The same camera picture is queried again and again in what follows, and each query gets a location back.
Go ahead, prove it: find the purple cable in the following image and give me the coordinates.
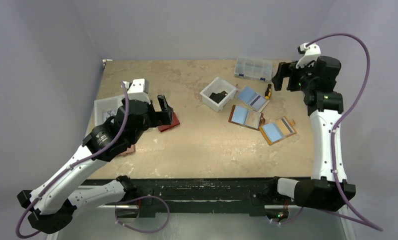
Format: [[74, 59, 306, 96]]
[[15, 81, 171, 239], [268, 32, 384, 233]]

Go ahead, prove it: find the clear plastic organizer box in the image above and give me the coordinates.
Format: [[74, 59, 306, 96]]
[[234, 55, 273, 82]]

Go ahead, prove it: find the yellow black screwdriver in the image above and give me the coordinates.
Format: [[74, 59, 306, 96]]
[[265, 83, 272, 100]]

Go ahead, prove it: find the red card holder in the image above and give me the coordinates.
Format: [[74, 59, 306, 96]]
[[157, 113, 180, 133]]

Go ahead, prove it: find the grey card in bin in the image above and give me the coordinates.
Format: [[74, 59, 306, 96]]
[[102, 109, 117, 122]]

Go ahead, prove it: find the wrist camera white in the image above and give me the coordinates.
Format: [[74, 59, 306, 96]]
[[123, 78, 150, 103], [295, 42, 321, 69]]

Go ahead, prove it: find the open brown card holder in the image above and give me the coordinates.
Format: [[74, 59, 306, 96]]
[[228, 105, 266, 131]]

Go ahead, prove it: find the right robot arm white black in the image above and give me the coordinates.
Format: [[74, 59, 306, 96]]
[[267, 56, 356, 212]]

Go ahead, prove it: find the open tan card holder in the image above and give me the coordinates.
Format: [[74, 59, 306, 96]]
[[259, 116, 297, 146]]

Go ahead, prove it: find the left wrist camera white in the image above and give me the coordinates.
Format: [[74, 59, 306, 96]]
[[123, 78, 150, 103]]

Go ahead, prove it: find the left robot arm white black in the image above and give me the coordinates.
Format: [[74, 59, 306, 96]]
[[17, 95, 173, 234]]

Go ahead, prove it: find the black item in bin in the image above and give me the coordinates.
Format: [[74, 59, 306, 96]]
[[209, 91, 227, 104]]

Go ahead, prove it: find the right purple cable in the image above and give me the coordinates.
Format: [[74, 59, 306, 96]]
[[268, 32, 384, 233]]

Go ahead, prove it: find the white two-compartment bin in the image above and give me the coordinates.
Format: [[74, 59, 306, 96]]
[[94, 95, 124, 126]]

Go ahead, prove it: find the closed pink-brown card holder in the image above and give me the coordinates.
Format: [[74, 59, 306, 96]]
[[118, 145, 136, 157]]

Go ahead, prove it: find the small white square bin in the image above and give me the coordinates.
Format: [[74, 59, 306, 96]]
[[200, 77, 237, 112]]

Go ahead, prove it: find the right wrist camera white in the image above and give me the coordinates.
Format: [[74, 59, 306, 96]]
[[295, 42, 321, 69]]

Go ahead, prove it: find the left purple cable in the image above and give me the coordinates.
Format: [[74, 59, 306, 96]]
[[15, 81, 171, 239]]

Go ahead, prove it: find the open blue card holder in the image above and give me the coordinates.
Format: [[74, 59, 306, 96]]
[[237, 86, 269, 112]]

